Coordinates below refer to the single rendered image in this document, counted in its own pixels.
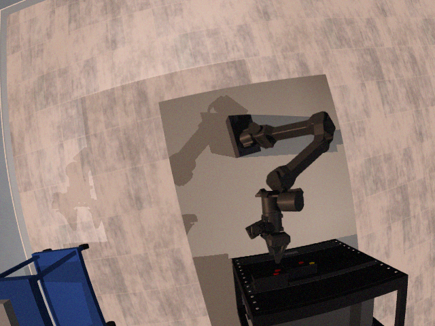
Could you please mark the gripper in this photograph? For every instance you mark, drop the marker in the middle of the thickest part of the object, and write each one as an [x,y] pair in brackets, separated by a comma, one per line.
[276,243]

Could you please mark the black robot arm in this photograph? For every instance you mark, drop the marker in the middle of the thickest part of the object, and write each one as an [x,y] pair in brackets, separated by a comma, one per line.
[283,177]

